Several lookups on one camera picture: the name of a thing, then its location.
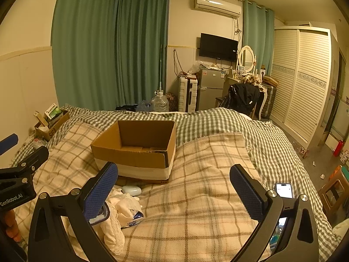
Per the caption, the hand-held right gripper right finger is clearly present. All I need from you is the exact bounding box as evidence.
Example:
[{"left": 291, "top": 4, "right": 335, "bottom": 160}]
[{"left": 229, "top": 164, "right": 319, "bottom": 262}]

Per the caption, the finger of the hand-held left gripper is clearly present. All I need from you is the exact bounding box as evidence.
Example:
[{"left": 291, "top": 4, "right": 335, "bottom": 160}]
[
  {"left": 0, "top": 145, "right": 50, "bottom": 183},
  {"left": 0, "top": 133, "right": 19, "bottom": 155}
]

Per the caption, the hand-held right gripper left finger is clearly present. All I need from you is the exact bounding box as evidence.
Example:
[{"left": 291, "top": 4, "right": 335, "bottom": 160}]
[{"left": 27, "top": 162, "right": 119, "bottom": 262}]

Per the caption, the white earbuds case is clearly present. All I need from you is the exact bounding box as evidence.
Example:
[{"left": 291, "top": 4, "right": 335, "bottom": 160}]
[{"left": 121, "top": 186, "right": 142, "bottom": 197}]

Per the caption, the blue white patterned pouch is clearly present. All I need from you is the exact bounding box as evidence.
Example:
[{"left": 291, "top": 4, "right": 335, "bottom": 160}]
[{"left": 120, "top": 210, "right": 144, "bottom": 229}]

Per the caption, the brown cardboard box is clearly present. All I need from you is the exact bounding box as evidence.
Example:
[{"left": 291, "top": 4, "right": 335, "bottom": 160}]
[{"left": 91, "top": 120, "right": 177, "bottom": 184}]

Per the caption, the person's left hand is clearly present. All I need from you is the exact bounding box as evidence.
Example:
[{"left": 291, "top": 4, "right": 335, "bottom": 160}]
[{"left": 3, "top": 210, "right": 22, "bottom": 242}]

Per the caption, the small printed cardboard box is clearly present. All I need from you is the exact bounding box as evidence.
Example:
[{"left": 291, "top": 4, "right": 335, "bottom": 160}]
[{"left": 34, "top": 109, "right": 71, "bottom": 142}]

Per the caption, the smartphone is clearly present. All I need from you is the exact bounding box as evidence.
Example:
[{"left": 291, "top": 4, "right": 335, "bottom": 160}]
[{"left": 275, "top": 183, "right": 294, "bottom": 199}]

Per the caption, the beige plaid blanket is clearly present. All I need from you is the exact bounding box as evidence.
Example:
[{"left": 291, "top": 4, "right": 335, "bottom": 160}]
[{"left": 14, "top": 120, "right": 273, "bottom": 262}]

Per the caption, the green checked duvet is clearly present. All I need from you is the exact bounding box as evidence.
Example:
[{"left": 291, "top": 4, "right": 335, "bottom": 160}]
[{"left": 11, "top": 105, "right": 334, "bottom": 262}]

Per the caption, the green white carton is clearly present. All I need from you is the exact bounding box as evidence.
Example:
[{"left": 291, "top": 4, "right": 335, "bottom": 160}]
[{"left": 44, "top": 103, "right": 62, "bottom": 121}]

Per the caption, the black bag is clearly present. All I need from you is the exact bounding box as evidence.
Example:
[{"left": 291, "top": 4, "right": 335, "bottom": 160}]
[{"left": 115, "top": 104, "right": 138, "bottom": 112}]

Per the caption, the wooden stool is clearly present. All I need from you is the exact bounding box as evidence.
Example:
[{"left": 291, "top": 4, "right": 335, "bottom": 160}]
[{"left": 318, "top": 165, "right": 349, "bottom": 216}]

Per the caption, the blue plastic bag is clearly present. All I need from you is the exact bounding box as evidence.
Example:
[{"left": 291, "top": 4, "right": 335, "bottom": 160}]
[{"left": 136, "top": 100, "right": 152, "bottom": 112}]

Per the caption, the brown suitcase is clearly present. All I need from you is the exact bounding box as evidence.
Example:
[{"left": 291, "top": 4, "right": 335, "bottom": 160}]
[{"left": 262, "top": 76, "right": 279, "bottom": 120}]

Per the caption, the large clear water jug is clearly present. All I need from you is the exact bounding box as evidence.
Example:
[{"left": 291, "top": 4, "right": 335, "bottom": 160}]
[{"left": 151, "top": 90, "right": 169, "bottom": 113}]

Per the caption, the silver refrigerator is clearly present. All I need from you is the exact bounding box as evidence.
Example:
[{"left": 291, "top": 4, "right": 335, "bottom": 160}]
[{"left": 197, "top": 67, "right": 227, "bottom": 112}]

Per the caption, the white dressing table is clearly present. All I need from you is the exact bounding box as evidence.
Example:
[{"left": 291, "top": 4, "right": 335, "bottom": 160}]
[{"left": 223, "top": 68, "right": 266, "bottom": 119}]

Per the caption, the white suitcase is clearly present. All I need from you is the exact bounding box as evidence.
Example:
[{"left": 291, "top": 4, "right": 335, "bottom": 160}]
[{"left": 178, "top": 76, "right": 198, "bottom": 113}]

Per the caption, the blond wig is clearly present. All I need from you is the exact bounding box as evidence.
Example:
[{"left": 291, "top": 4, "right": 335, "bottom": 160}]
[{"left": 240, "top": 74, "right": 263, "bottom": 88}]

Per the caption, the dark patterned bag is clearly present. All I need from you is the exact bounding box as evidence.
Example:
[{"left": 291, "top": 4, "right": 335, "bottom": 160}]
[{"left": 165, "top": 93, "right": 179, "bottom": 112}]

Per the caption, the white louvred wardrobe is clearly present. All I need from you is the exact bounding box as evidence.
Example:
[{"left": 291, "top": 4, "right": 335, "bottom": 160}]
[{"left": 269, "top": 26, "right": 340, "bottom": 152}]

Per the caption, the wide green curtain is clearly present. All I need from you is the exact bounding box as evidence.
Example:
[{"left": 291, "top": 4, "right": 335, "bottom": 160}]
[{"left": 51, "top": 0, "right": 171, "bottom": 112}]

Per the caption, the clear plastic bag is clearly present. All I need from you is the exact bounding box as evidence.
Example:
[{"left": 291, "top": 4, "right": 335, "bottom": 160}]
[{"left": 188, "top": 61, "right": 202, "bottom": 75}]

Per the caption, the oval vanity mirror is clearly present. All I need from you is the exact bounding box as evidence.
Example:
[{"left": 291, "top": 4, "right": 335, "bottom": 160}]
[{"left": 238, "top": 45, "right": 257, "bottom": 74}]

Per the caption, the grey mop pole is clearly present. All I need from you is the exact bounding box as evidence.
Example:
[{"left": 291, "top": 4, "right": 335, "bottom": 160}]
[{"left": 159, "top": 44, "right": 164, "bottom": 93}]

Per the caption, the narrow green curtain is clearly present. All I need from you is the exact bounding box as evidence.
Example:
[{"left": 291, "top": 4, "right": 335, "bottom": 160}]
[{"left": 242, "top": 0, "right": 275, "bottom": 78}]

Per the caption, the white air conditioner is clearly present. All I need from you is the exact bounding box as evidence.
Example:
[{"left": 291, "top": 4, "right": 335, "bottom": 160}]
[{"left": 193, "top": 0, "right": 243, "bottom": 19}]

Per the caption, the black wall television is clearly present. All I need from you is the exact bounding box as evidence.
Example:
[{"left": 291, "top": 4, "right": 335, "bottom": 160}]
[{"left": 199, "top": 33, "right": 239, "bottom": 62}]

